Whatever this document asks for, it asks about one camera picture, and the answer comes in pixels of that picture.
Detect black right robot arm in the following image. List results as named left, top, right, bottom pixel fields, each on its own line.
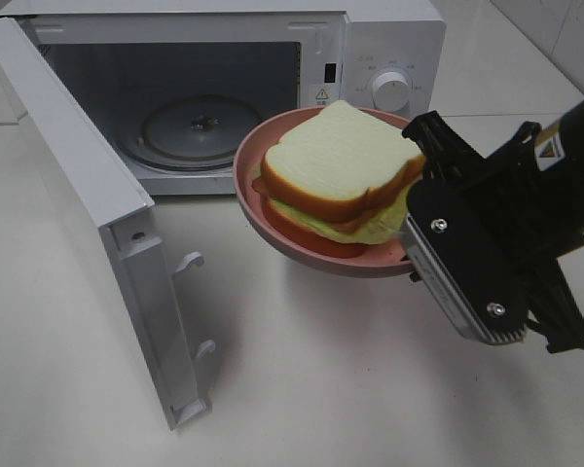
left=402, top=101, right=584, bottom=353

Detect white microwave door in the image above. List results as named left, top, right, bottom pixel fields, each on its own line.
left=0, top=18, right=215, bottom=429

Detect pink round plate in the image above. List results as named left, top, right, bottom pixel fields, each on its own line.
left=233, top=106, right=414, bottom=278

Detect white upper microwave knob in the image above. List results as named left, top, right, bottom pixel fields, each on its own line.
left=371, top=69, right=411, bottom=112

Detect toy sandwich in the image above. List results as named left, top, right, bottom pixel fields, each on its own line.
left=251, top=100, right=426, bottom=258

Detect white microwave oven body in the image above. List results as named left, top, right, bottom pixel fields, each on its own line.
left=0, top=1, right=446, bottom=198

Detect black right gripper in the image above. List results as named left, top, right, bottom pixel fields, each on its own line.
left=402, top=111, right=584, bottom=353

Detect glass microwave turntable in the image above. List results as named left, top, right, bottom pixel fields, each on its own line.
left=114, top=94, right=262, bottom=172

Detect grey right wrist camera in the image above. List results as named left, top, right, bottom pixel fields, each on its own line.
left=401, top=179, right=528, bottom=345

